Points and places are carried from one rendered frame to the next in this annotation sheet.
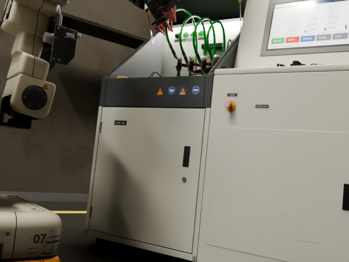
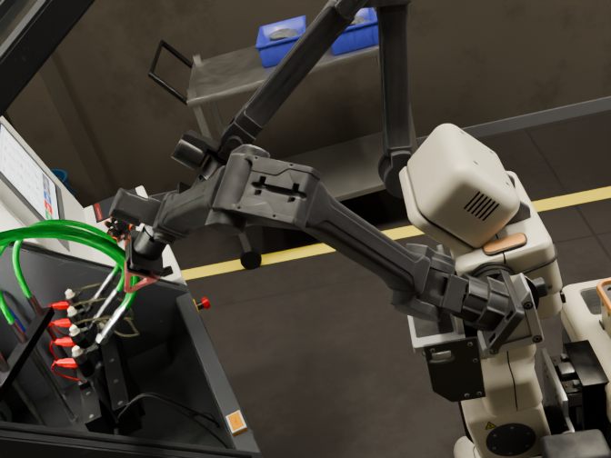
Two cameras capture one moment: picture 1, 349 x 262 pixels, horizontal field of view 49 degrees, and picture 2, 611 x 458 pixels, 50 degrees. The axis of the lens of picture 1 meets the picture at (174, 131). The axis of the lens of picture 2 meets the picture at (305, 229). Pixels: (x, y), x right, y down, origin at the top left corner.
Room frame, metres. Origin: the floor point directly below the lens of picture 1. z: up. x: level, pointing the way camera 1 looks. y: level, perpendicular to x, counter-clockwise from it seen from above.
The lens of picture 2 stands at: (2.58, 1.17, 1.91)
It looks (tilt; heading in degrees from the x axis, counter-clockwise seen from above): 31 degrees down; 226
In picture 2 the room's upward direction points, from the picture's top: 16 degrees counter-clockwise
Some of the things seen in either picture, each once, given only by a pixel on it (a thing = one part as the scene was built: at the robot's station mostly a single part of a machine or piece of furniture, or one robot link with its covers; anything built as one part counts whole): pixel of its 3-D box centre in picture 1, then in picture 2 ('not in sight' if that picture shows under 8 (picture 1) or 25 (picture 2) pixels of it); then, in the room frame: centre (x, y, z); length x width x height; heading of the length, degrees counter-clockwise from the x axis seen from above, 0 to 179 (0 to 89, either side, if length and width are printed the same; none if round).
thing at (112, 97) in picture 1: (153, 92); (220, 386); (1.98, 0.13, 0.87); 0.62 x 0.04 x 0.16; 59
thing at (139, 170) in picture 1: (143, 173); not in sight; (1.97, 0.14, 0.44); 0.65 x 0.02 x 0.68; 59
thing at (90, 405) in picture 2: not in sight; (111, 388); (2.13, -0.09, 0.91); 0.34 x 0.10 x 0.15; 59
